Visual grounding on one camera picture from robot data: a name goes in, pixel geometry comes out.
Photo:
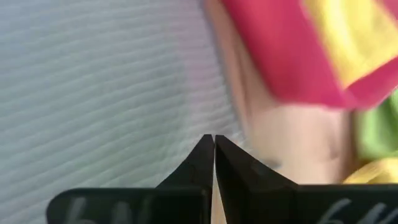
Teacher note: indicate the green fluffy towel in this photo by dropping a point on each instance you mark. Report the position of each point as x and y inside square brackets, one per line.
[379, 127]

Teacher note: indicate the grey waffle-weave towel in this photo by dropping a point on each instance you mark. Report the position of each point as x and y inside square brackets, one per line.
[93, 87]

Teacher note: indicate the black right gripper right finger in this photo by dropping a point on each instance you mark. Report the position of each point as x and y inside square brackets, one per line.
[264, 202]

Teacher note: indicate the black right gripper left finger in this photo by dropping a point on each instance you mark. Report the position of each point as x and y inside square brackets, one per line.
[186, 202]

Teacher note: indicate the pink plastic bin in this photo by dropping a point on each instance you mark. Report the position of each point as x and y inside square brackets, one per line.
[280, 56]

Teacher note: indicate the yellow microfiber towel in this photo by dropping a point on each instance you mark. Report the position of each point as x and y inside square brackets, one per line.
[376, 172]
[357, 37]

